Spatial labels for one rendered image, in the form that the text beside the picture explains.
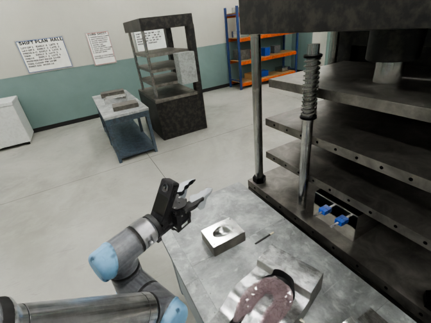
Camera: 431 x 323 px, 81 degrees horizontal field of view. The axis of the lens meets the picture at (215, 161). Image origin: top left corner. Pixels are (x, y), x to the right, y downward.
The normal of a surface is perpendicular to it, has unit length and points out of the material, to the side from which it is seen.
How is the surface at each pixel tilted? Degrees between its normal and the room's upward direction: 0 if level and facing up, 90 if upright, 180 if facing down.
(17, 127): 90
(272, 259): 0
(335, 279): 0
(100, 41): 90
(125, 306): 55
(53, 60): 90
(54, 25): 90
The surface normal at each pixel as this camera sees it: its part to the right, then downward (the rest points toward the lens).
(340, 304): -0.11, -0.87
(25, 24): 0.48, 0.38
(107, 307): 0.70, -0.70
